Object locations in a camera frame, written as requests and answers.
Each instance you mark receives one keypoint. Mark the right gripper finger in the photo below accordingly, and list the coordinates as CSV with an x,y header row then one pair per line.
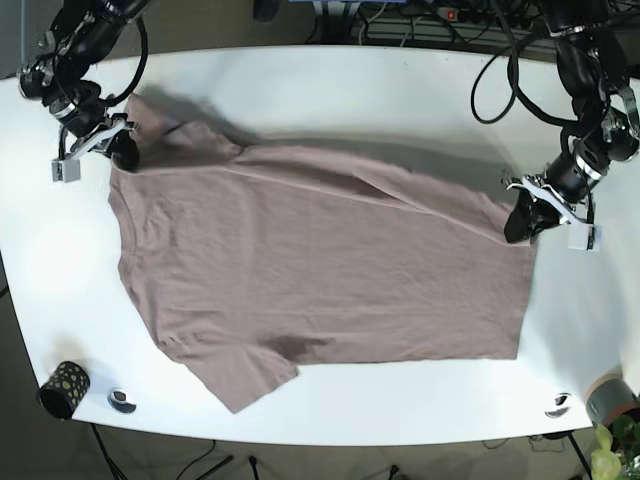
x,y
124,153

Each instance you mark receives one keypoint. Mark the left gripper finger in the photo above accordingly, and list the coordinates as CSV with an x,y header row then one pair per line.
x,y
528,219

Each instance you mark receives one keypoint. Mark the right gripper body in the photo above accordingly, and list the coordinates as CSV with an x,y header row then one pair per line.
x,y
66,166

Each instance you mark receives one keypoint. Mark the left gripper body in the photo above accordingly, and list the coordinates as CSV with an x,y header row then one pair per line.
x,y
567,186

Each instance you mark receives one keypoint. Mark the dusty pink garment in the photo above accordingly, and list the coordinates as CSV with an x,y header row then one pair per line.
x,y
246,262

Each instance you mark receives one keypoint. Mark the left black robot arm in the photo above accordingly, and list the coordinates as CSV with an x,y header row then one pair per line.
x,y
593,70

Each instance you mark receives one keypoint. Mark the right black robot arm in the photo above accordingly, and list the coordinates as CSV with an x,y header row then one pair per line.
x,y
82,34

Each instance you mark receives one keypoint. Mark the grey flower pot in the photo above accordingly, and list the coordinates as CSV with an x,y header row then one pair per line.
x,y
609,398

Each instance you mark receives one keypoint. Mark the right silver table grommet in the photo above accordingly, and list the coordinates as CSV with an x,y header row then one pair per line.
x,y
559,406

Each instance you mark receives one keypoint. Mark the silver table grommet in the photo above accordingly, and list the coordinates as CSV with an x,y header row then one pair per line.
x,y
559,406
120,401

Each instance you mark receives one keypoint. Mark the green potted plant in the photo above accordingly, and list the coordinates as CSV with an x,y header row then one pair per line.
x,y
616,455

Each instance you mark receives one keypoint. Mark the black gold-dotted cup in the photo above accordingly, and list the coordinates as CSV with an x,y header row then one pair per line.
x,y
66,387

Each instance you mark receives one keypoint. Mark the left silver table grommet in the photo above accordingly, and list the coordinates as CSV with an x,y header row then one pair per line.
x,y
120,401

